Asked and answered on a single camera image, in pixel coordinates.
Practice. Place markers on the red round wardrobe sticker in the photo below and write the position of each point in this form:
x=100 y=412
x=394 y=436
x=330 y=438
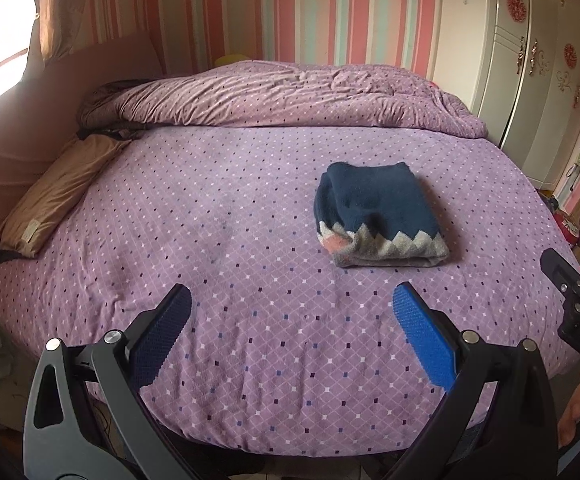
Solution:
x=517 y=6
x=569 y=55

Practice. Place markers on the beige curtain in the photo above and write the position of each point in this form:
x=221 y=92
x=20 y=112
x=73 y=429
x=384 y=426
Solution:
x=57 y=5

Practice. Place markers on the navy diamond-pattern knit sweater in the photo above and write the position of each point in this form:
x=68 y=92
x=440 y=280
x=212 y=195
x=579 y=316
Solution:
x=375 y=200

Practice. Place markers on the pink padded headboard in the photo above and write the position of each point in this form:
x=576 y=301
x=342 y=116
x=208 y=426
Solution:
x=15 y=135

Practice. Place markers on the person's right hand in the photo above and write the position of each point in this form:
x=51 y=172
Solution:
x=572 y=420

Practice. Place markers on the purple dotted quilt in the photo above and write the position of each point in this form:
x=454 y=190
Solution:
x=295 y=95

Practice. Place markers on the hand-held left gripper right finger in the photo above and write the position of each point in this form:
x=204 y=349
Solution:
x=422 y=335

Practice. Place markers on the bed with purple dotted sheet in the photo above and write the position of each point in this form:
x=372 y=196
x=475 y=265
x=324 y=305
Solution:
x=195 y=260

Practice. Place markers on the red printed bag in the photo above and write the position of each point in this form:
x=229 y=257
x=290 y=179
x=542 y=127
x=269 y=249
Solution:
x=567 y=230

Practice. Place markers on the dark brown blanket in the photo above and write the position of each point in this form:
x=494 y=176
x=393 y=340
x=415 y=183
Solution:
x=101 y=95

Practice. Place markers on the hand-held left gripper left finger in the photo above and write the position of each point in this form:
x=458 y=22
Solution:
x=165 y=330

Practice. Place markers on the white wardrobe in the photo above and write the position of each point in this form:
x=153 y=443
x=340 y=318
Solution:
x=530 y=75

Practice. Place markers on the tan pillow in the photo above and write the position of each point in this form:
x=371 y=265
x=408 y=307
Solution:
x=55 y=200

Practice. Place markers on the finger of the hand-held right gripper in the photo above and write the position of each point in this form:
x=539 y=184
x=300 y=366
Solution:
x=562 y=272

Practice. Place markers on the yellow object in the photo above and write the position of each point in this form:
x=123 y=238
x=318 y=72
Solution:
x=231 y=59

